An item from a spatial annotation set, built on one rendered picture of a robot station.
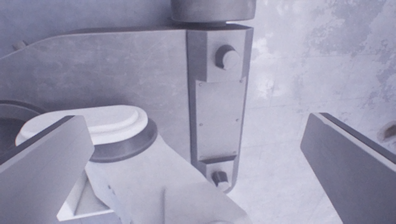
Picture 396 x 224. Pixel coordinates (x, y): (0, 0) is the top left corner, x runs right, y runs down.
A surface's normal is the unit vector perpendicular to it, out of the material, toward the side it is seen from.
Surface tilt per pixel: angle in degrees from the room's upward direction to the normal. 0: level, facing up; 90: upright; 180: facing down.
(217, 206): 115
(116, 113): 90
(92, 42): 0
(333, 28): 0
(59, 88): 0
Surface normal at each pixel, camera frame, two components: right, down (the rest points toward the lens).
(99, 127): 0.13, -0.29
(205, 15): -0.22, 0.50
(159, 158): -0.01, -0.88
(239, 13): 0.49, 0.44
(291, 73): 0.19, 0.47
